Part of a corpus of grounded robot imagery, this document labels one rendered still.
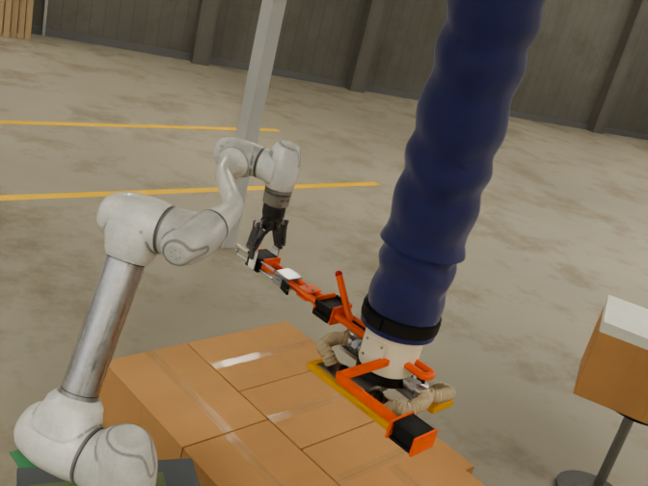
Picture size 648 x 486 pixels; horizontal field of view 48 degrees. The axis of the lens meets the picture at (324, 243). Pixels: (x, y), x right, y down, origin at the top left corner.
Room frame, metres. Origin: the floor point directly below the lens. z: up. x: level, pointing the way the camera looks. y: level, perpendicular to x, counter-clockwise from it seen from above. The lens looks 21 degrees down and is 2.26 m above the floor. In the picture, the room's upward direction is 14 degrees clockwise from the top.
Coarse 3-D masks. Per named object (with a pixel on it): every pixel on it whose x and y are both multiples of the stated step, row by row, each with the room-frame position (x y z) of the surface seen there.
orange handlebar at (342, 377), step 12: (276, 264) 2.26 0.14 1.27; (300, 288) 2.11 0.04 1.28; (312, 288) 2.13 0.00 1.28; (312, 300) 2.07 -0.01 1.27; (348, 324) 1.97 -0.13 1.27; (360, 324) 1.99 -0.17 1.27; (360, 336) 1.93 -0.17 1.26; (384, 360) 1.80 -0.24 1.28; (348, 372) 1.68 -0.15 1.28; (360, 372) 1.71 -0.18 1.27; (420, 372) 1.78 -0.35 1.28; (432, 372) 1.79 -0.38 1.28; (348, 384) 1.63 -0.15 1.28; (360, 396) 1.60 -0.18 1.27; (372, 396) 1.60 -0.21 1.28; (372, 408) 1.57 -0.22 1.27; (384, 408) 1.56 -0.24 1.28
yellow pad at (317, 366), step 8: (320, 360) 1.92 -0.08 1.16; (312, 368) 1.87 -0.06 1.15; (320, 368) 1.87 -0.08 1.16; (328, 368) 1.87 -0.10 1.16; (336, 368) 1.89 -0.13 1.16; (344, 368) 1.85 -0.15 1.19; (320, 376) 1.85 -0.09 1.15; (328, 376) 1.84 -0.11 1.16; (328, 384) 1.83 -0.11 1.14; (336, 384) 1.81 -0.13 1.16; (344, 392) 1.78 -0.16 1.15; (368, 392) 1.80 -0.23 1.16; (376, 392) 1.77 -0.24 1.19; (352, 400) 1.76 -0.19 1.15; (360, 400) 1.76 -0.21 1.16; (384, 400) 1.78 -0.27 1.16; (360, 408) 1.74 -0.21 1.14; (368, 408) 1.73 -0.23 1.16; (368, 416) 1.72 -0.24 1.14; (376, 416) 1.70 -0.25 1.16; (384, 424) 1.68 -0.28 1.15
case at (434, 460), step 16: (432, 448) 1.93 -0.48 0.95; (400, 464) 1.81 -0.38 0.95; (416, 464) 1.83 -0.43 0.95; (432, 464) 1.85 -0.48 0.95; (448, 464) 1.87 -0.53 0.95; (368, 480) 1.70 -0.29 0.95; (384, 480) 1.72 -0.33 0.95; (400, 480) 1.74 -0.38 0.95; (416, 480) 1.75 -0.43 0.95; (432, 480) 1.77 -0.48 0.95; (448, 480) 1.79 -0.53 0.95; (464, 480) 1.81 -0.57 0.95
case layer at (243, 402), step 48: (240, 336) 3.02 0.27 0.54; (288, 336) 3.14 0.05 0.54; (144, 384) 2.46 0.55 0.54; (192, 384) 2.54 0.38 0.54; (240, 384) 2.63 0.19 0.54; (288, 384) 2.72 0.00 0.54; (192, 432) 2.24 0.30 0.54; (240, 432) 2.31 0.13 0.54; (288, 432) 2.39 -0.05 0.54; (336, 432) 2.47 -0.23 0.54; (384, 432) 2.55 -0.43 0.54; (240, 480) 2.05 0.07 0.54; (288, 480) 2.12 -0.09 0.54; (336, 480) 2.18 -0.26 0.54
